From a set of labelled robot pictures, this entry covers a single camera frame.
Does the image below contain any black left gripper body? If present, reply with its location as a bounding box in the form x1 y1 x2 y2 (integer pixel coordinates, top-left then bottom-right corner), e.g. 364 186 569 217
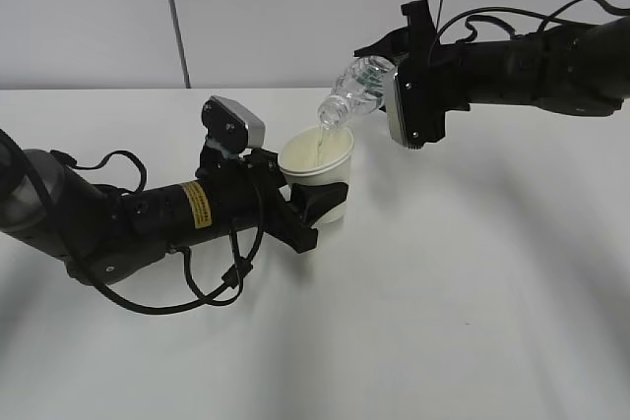
196 147 318 252

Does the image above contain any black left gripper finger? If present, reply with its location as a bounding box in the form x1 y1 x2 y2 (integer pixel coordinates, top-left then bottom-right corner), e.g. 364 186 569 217
290 182 349 227

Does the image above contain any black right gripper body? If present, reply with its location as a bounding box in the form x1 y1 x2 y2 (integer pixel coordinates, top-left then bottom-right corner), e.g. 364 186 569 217
396 0 472 111

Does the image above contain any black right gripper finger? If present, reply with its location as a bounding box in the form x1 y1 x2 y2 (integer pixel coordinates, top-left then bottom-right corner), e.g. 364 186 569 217
353 29 409 60

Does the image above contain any white paper cup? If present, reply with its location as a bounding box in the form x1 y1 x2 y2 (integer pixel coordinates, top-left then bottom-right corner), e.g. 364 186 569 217
277 125 355 224

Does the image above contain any clear green-label water bottle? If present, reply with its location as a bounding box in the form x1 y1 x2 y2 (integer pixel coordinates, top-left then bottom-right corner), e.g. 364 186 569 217
317 56 395 130

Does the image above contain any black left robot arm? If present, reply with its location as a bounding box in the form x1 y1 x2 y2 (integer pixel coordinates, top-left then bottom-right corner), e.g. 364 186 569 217
1 134 348 284

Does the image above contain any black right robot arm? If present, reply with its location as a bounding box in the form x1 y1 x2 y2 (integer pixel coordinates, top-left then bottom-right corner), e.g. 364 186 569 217
354 0 629 124

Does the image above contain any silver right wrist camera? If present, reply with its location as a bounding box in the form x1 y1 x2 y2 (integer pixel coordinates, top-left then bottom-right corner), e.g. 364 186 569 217
383 65 449 150

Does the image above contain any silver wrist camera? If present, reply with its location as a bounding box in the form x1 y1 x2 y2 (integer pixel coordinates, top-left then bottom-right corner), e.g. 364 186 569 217
201 95 266 154
383 65 449 150

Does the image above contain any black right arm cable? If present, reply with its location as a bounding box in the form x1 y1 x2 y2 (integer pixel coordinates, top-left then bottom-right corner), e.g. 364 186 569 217
427 0 630 62

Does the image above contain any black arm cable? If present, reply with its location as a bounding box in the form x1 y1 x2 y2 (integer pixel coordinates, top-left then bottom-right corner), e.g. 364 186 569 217
0 129 267 316
427 0 630 62

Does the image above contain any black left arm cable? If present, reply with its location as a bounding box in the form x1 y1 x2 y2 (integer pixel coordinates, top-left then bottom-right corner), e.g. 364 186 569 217
0 129 267 316

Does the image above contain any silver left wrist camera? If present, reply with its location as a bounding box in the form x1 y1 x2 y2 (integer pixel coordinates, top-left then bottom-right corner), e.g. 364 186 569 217
201 95 266 154

